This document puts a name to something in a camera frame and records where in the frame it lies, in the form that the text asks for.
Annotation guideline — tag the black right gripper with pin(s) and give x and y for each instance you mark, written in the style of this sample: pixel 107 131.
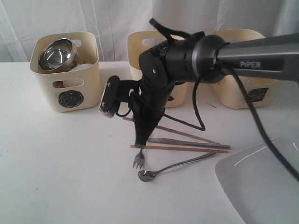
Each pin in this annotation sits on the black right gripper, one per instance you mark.
pixel 147 102

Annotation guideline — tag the wooden chopstick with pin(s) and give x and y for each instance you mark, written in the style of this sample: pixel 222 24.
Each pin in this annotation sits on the wooden chopstick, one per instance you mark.
pixel 185 134
pixel 190 149

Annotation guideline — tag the small steel fork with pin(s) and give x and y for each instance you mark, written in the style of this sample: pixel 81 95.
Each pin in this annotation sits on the small steel fork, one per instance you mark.
pixel 139 160

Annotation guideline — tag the small steel spoon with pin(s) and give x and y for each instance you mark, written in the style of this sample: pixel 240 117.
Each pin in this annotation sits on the small steel spoon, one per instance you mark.
pixel 147 176

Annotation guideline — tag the stainless steel bowl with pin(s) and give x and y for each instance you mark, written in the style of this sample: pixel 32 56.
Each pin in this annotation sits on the stainless steel bowl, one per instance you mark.
pixel 59 56

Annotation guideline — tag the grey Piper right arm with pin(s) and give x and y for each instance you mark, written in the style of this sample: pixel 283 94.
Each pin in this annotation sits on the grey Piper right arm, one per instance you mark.
pixel 207 59

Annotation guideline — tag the steel table knife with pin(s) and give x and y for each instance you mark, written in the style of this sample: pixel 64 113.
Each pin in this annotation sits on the steel table knife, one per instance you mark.
pixel 187 143

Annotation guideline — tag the cream bin with circle mark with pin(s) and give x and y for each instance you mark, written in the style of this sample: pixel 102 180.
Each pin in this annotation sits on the cream bin with circle mark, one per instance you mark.
pixel 72 90

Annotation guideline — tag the cream bin with triangle mark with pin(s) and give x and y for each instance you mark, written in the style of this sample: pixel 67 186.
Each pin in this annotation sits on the cream bin with triangle mark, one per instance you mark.
pixel 137 43

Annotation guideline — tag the white curtain backdrop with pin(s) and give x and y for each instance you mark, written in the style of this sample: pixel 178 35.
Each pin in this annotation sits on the white curtain backdrop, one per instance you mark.
pixel 24 22

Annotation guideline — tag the cream bin with square mark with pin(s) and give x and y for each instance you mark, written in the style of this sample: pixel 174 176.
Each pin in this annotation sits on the cream bin with square mark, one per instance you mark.
pixel 260 90

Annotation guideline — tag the white square plate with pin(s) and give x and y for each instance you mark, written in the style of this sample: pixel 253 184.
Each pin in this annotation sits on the white square plate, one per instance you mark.
pixel 259 187

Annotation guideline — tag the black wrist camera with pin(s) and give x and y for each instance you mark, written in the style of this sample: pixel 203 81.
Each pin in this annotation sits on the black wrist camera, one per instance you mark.
pixel 109 104

